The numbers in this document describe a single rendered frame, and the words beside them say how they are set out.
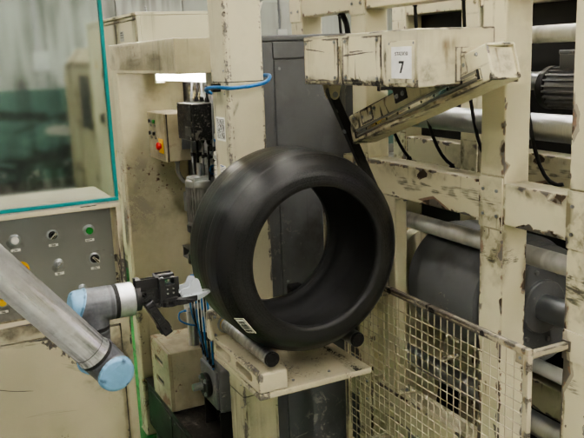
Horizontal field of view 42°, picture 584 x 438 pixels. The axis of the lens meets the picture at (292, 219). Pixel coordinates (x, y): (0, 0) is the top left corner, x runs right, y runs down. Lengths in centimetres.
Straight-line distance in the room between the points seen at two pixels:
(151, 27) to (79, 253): 310
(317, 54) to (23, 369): 140
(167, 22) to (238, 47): 324
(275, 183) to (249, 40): 56
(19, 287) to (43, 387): 100
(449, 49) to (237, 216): 69
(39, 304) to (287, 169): 72
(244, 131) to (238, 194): 41
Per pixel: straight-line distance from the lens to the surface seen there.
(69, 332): 184
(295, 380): 226
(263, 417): 267
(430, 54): 196
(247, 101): 238
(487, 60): 194
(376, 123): 234
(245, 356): 228
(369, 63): 211
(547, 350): 205
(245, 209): 199
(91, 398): 279
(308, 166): 205
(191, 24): 565
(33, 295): 179
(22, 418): 277
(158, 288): 205
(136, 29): 553
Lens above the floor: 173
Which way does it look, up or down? 12 degrees down
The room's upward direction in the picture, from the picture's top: 2 degrees counter-clockwise
